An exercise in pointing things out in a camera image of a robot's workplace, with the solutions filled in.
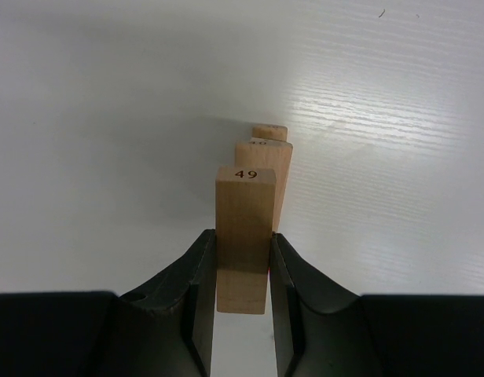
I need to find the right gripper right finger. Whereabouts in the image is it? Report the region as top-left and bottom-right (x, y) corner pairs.
(269, 233), (484, 376)

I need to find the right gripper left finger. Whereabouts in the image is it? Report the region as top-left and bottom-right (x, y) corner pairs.
(0, 229), (216, 376)

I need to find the wood block seven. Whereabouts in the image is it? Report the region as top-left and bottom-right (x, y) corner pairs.
(215, 166), (277, 315)

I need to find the wood block five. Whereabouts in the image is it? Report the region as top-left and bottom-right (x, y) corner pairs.
(235, 137), (293, 232)

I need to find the wood block six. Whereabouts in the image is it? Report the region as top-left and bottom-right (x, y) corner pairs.
(251, 124), (288, 142)

